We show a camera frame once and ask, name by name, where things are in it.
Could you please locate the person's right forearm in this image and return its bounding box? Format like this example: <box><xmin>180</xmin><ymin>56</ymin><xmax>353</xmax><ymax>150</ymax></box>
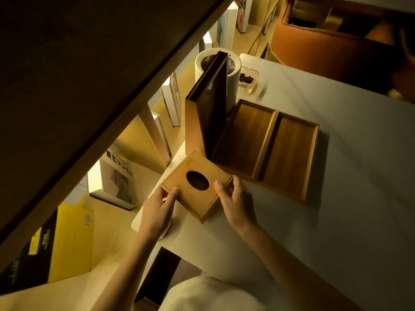
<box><xmin>238</xmin><ymin>223</ymin><xmax>365</xmax><ymax>311</ymax></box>

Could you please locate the two-compartment wooden tray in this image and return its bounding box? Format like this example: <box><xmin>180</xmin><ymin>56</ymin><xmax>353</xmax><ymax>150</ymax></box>
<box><xmin>210</xmin><ymin>99</ymin><xmax>320</xmax><ymax>202</ymax></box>

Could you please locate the person's left hand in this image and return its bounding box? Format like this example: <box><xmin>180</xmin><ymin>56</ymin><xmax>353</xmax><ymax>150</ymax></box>
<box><xmin>139</xmin><ymin>186</ymin><xmax>180</xmax><ymax>237</ymax></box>

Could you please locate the white round container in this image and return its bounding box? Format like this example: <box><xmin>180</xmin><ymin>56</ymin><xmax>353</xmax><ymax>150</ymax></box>
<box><xmin>195</xmin><ymin>48</ymin><xmax>242</xmax><ymax>114</ymax></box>

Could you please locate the small white book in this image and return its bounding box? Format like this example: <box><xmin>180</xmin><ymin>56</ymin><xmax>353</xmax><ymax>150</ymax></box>
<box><xmin>198</xmin><ymin>31</ymin><xmax>214</xmax><ymax>53</ymax></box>

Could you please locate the orange leather chair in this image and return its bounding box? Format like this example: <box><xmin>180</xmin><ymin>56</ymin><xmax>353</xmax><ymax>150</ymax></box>
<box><xmin>268</xmin><ymin>0</ymin><xmax>415</xmax><ymax>105</ymax></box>

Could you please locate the person's right hand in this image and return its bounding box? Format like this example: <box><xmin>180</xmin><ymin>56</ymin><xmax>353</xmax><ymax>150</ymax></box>
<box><xmin>214</xmin><ymin>175</ymin><xmax>259</xmax><ymax>234</ymax></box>

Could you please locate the tall dark wooden box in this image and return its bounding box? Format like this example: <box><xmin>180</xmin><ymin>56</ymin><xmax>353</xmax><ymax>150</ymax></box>
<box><xmin>185</xmin><ymin>51</ymin><xmax>229</xmax><ymax>160</ymax></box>

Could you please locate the white book with grey print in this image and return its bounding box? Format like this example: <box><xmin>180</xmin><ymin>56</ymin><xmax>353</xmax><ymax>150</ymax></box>
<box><xmin>87</xmin><ymin>148</ymin><xmax>139</xmax><ymax>211</ymax></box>

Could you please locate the white and grey book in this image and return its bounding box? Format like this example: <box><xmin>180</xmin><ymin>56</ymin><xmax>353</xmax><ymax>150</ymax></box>
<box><xmin>216</xmin><ymin>1</ymin><xmax>239</xmax><ymax>51</ymax></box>

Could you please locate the wooden lid with oval hole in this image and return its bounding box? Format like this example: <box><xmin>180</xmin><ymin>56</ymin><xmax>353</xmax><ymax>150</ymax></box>
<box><xmin>161</xmin><ymin>150</ymin><xmax>234</xmax><ymax>224</ymax></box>

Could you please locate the yellow and black book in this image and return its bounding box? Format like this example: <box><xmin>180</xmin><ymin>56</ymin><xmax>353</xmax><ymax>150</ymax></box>
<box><xmin>0</xmin><ymin>203</ymin><xmax>95</xmax><ymax>297</ymax></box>

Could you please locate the white book with patterned cover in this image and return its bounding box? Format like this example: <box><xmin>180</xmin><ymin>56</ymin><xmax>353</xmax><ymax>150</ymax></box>
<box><xmin>160</xmin><ymin>71</ymin><xmax>182</xmax><ymax>128</ymax></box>

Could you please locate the wooden shelf unit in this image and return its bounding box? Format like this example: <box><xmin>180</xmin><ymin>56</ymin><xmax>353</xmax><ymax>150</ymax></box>
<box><xmin>0</xmin><ymin>0</ymin><xmax>283</xmax><ymax>311</ymax></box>

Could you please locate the person's left forearm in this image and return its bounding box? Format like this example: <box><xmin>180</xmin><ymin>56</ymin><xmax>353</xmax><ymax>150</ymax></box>
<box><xmin>91</xmin><ymin>229</ymin><xmax>163</xmax><ymax>311</ymax></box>

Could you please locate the thin white book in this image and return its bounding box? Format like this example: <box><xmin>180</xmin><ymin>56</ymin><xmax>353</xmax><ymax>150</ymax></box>
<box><xmin>151</xmin><ymin>111</ymin><xmax>172</xmax><ymax>159</ymax></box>

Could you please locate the book with dark red cover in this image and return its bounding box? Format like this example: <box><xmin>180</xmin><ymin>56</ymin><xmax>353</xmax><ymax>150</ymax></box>
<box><xmin>234</xmin><ymin>0</ymin><xmax>254</xmax><ymax>33</ymax></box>

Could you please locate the clear glass ashtray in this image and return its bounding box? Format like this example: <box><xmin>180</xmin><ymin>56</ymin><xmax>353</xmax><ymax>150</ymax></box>
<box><xmin>238</xmin><ymin>66</ymin><xmax>260</xmax><ymax>95</ymax></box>

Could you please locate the person's white shirt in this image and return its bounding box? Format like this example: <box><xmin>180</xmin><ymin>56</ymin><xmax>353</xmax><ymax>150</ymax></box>
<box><xmin>158</xmin><ymin>275</ymin><xmax>267</xmax><ymax>311</ymax></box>

